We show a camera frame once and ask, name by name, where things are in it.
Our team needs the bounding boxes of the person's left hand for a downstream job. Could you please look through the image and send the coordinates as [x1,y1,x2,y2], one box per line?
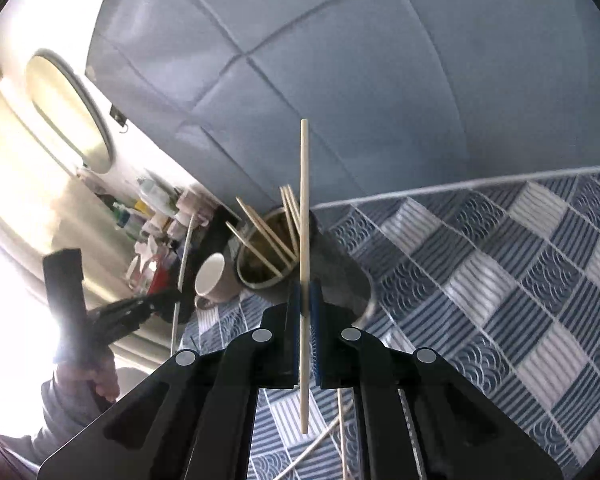
[55,349,120,403]

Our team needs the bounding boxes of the oval wall mirror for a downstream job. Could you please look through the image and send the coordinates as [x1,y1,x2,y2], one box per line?
[24,50,116,174]

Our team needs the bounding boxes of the grey blue padded headboard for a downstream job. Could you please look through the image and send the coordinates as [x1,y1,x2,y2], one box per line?
[86,0,600,209]

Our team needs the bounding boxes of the blue white patterned tablecloth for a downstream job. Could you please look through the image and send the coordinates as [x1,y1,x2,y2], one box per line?
[176,161,600,480]

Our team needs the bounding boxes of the beige ceramic mug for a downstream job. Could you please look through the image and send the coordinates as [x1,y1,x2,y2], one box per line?
[194,252,242,310]

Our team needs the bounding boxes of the clutter of bottles on shelf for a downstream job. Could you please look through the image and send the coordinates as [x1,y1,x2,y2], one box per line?
[78,167,218,290]

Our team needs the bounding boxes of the black cylindrical utensil holder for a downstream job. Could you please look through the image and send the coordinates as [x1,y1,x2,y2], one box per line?
[234,207,376,327]

